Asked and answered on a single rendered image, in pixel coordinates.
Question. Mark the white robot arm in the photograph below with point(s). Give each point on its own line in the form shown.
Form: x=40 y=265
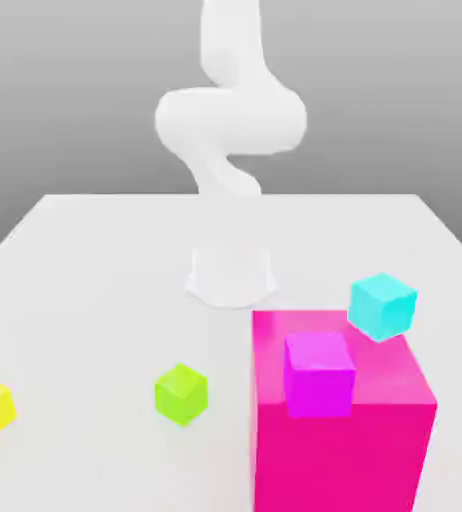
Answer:
x=231 y=120

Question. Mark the small lime green cube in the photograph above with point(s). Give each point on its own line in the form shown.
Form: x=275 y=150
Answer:
x=181 y=396

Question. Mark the small magenta cube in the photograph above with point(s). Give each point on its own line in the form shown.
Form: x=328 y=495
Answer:
x=319 y=384

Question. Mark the small cyan cube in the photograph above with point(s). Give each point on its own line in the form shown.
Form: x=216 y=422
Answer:
x=381 y=306

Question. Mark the large pink box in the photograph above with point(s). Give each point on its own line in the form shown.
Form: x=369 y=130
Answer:
x=343 y=460

